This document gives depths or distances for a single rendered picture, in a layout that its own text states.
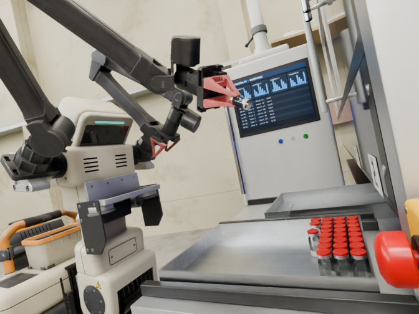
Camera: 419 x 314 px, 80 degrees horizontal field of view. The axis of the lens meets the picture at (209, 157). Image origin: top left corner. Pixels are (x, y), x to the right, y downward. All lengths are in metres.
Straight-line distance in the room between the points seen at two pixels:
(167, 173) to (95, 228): 3.42
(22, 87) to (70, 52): 4.74
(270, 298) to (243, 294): 0.04
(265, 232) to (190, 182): 3.46
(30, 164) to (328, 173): 1.18
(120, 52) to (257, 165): 0.92
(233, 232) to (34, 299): 0.73
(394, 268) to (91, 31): 0.62
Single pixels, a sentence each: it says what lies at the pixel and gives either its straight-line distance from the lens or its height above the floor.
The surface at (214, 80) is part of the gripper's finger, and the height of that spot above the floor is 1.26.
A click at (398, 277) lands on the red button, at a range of 0.23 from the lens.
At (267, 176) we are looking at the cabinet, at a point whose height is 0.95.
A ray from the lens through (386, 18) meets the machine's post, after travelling 0.30.
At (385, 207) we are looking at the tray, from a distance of 0.71.
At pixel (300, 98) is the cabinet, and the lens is 1.33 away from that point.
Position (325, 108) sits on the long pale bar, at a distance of 1.06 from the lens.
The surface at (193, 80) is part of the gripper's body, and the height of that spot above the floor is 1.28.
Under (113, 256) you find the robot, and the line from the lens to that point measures 0.95.
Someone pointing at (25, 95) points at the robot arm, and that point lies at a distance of 0.73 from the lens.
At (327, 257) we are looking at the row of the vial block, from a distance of 0.42.
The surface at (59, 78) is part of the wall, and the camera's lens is 5.50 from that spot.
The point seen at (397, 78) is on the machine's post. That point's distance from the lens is 0.29.
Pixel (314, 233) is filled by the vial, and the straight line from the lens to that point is 0.51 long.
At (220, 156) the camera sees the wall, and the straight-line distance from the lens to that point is 3.91.
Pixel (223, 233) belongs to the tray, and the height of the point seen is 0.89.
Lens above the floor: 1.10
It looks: level
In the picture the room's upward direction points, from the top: 12 degrees counter-clockwise
